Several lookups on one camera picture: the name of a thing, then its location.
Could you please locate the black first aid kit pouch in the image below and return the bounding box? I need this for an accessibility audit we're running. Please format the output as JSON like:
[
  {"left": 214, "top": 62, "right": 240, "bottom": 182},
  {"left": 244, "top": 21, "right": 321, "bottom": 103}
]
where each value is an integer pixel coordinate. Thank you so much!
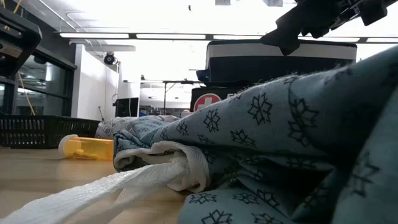
[{"left": 190, "top": 86, "right": 246, "bottom": 113}]

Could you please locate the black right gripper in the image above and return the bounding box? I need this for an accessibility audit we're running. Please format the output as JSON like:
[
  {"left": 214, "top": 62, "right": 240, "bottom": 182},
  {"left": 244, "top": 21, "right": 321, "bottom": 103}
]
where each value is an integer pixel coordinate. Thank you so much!
[{"left": 261, "top": 0, "right": 363, "bottom": 57}]

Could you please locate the white patterned gown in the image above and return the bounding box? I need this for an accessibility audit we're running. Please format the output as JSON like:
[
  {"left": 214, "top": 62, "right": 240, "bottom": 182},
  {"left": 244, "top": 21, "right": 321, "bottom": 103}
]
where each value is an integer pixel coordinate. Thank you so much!
[{"left": 95, "top": 114, "right": 181, "bottom": 141}]

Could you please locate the ceiling light bar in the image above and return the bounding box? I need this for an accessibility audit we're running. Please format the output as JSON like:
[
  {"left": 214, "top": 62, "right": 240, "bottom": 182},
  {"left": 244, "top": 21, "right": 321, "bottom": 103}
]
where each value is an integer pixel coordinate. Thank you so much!
[{"left": 54, "top": 30, "right": 398, "bottom": 44}]

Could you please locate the black standing desk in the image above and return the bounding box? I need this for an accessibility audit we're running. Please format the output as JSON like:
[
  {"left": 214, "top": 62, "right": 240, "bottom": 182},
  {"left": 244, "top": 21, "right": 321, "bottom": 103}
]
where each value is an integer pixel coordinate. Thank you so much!
[{"left": 124, "top": 79, "right": 203, "bottom": 108}]

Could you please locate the yellow hanging cable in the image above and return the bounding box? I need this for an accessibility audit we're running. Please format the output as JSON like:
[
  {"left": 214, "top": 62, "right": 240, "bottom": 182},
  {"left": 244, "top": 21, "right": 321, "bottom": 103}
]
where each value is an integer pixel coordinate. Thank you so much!
[{"left": 17, "top": 72, "right": 37, "bottom": 116}]

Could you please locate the black computer monitor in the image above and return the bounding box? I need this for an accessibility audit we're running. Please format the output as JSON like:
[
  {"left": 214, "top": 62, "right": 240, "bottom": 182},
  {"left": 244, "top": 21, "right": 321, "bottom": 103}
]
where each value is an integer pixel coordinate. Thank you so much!
[{"left": 114, "top": 97, "right": 140, "bottom": 118}]

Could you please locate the teal patterned gown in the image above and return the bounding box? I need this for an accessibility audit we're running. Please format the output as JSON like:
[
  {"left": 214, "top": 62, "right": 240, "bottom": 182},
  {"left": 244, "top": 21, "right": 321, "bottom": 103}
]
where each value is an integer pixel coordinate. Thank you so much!
[{"left": 0, "top": 43, "right": 398, "bottom": 224}]

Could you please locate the navy fabric storage bin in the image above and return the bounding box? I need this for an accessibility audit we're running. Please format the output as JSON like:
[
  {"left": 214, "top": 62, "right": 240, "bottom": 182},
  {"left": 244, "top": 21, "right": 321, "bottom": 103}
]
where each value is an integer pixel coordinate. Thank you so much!
[{"left": 195, "top": 39, "right": 358, "bottom": 88}]

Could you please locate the orange pill bottle white cap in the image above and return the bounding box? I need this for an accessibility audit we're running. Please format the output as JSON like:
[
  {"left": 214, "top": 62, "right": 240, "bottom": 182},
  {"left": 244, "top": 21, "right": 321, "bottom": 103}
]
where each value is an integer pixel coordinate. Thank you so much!
[{"left": 58, "top": 134, "right": 114, "bottom": 162}]

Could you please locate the black plastic slotted basket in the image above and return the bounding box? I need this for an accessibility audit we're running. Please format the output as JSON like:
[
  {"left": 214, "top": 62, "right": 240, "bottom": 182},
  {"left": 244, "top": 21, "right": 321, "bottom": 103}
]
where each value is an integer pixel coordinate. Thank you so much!
[{"left": 0, "top": 112, "right": 101, "bottom": 149}]

